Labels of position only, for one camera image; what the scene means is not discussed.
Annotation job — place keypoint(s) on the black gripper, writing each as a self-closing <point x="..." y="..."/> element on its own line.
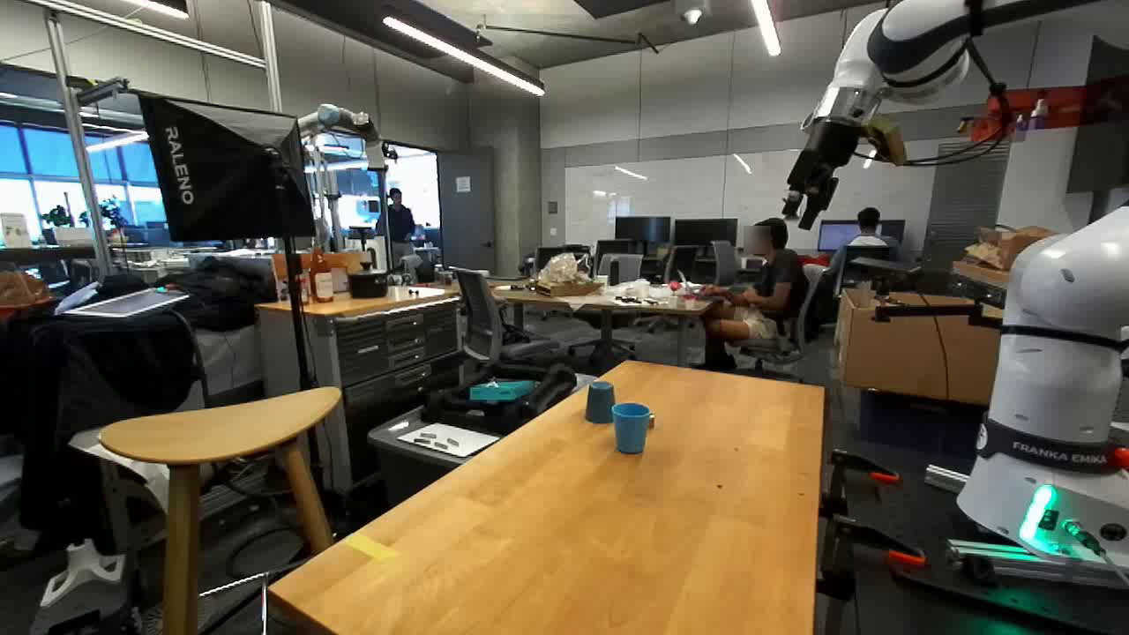
<point x="813" y="179"/>

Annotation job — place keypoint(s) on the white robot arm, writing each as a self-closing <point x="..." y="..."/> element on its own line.
<point x="892" y="55"/>

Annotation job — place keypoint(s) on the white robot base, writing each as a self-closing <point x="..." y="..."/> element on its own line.
<point x="1048" y="471"/>

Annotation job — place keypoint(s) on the upside-down blue cup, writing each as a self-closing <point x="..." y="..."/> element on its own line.
<point x="599" y="403"/>

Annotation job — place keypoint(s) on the upright blue cup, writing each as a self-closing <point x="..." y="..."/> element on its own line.
<point x="634" y="426"/>

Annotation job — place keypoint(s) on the seated person dark shirt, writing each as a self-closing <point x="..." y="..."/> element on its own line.
<point x="763" y="308"/>

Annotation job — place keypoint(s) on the cardboard box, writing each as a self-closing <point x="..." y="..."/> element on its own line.
<point x="917" y="342"/>

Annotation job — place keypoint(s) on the orange black clamp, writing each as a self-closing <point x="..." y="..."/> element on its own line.
<point x="839" y="466"/>
<point x="848" y="543"/>

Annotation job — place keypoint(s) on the grey office chair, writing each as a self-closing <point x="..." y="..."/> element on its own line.
<point x="485" y="331"/>

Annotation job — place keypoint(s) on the teal case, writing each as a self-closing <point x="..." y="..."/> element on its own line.
<point x="502" y="391"/>

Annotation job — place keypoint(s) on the grey drawer cabinet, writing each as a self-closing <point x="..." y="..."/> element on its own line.
<point x="381" y="355"/>

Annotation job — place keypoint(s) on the black softbox light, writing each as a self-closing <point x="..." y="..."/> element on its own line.
<point x="227" y="172"/>

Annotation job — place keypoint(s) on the wooden stool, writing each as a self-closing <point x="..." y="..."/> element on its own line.
<point x="193" y="438"/>

